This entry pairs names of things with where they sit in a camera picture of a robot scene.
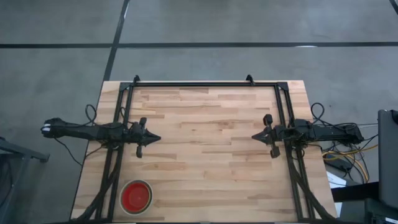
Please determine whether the black beam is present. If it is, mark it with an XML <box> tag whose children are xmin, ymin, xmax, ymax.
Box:
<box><xmin>330</xmin><ymin>181</ymin><xmax>380</xmax><ymax>203</ymax></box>

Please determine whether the black left arm trailing cable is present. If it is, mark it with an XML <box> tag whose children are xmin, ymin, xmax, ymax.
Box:
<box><xmin>53</xmin><ymin>136</ymin><xmax>83</xmax><ymax>167</ymax></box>

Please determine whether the black power adapter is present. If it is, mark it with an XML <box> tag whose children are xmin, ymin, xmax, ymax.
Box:
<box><xmin>324</xmin><ymin>157</ymin><xmax>353</xmax><ymax>172</ymax></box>

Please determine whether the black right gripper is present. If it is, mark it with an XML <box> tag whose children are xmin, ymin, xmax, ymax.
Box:
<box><xmin>251</xmin><ymin>114</ymin><xmax>285</xmax><ymax>159</ymax></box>

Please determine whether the black metal frame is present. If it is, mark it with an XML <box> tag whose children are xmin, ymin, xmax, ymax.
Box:
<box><xmin>71</xmin><ymin>74</ymin><xmax>340</xmax><ymax>223</ymax></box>

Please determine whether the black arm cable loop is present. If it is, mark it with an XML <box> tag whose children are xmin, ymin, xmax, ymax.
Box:
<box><xmin>85</xmin><ymin>103</ymin><xmax>98</xmax><ymax>126</ymax></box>
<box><xmin>310</xmin><ymin>102</ymin><xmax>326</xmax><ymax>125</ymax></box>

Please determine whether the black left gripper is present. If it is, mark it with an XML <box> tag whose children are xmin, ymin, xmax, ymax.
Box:
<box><xmin>128</xmin><ymin>116</ymin><xmax>162</xmax><ymax>159</ymax></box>

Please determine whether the white paper sheet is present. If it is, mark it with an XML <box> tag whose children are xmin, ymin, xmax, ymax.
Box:
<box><xmin>326</xmin><ymin>170</ymin><xmax>346</xmax><ymax>189</ymax></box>

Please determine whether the black floor cable bundle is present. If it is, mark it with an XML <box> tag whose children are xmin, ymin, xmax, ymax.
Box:
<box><xmin>323</xmin><ymin>123</ymin><xmax>379</xmax><ymax>184</ymax></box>

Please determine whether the yellow cable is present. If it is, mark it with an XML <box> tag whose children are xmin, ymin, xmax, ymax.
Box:
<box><xmin>322</xmin><ymin>144</ymin><xmax>370</xmax><ymax>184</ymax></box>

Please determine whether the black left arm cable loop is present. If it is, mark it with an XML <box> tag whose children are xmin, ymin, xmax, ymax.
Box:
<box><xmin>85</xmin><ymin>103</ymin><xmax>98</xmax><ymax>126</ymax></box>

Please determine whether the grey metal rack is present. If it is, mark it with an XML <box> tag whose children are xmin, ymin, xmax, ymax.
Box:
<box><xmin>0</xmin><ymin>136</ymin><xmax>50</xmax><ymax>224</ymax></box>

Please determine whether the black right arm cable loop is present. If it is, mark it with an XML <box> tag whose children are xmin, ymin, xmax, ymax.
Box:
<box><xmin>310</xmin><ymin>102</ymin><xmax>326</xmax><ymax>125</ymax></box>

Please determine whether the dark grey monitor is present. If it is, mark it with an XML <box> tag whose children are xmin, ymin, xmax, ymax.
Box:
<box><xmin>377</xmin><ymin>108</ymin><xmax>398</xmax><ymax>210</ymax></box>

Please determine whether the red plastic bowl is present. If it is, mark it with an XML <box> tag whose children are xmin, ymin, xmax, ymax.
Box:
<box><xmin>121</xmin><ymin>182</ymin><xmax>152</xmax><ymax>213</ymax></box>

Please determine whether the large beige bowl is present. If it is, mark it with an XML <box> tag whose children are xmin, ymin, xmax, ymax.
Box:
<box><xmin>119</xmin><ymin>179</ymin><xmax>154</xmax><ymax>216</ymax></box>

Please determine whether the dark box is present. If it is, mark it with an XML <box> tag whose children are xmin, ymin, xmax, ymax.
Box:
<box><xmin>364</xmin><ymin>198</ymin><xmax>398</xmax><ymax>224</ymax></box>

